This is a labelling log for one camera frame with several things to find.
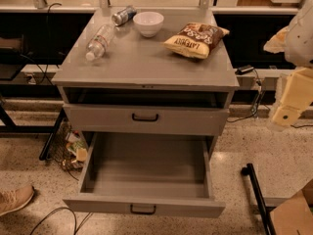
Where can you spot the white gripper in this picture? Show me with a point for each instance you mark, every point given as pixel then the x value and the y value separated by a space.
pixel 300 44

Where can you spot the brown yellow chip bag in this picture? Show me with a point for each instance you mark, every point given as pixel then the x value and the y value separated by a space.
pixel 196 40

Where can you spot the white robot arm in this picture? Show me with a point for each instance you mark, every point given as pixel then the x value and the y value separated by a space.
pixel 299 39

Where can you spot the grey drawer cabinet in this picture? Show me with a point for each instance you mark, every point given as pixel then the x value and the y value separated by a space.
pixel 139 71

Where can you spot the grey open lower drawer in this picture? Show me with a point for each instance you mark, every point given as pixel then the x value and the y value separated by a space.
pixel 148 174

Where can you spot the grey closed upper drawer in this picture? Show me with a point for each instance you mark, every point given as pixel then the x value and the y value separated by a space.
pixel 155 120

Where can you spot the black power adapter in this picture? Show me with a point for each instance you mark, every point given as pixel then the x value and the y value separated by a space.
pixel 244 70

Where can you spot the white bowl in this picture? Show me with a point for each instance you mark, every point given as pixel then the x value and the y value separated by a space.
pixel 148 24

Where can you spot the silver blue soda can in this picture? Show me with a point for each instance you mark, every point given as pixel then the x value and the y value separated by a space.
pixel 121 17

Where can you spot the cardboard box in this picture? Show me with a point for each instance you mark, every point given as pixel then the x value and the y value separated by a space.
pixel 295 215

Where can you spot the clear plastic water bottle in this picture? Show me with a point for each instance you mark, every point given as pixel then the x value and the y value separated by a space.
pixel 100 42

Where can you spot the black table leg left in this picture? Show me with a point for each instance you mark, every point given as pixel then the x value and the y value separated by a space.
pixel 45 151

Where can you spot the beige shoe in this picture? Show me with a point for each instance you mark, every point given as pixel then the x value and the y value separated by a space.
pixel 14 200

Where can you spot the black metal frame leg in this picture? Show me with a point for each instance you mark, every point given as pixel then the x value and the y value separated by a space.
pixel 249 171

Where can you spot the wire basket with trash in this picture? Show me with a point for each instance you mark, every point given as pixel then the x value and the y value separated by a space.
pixel 67 148

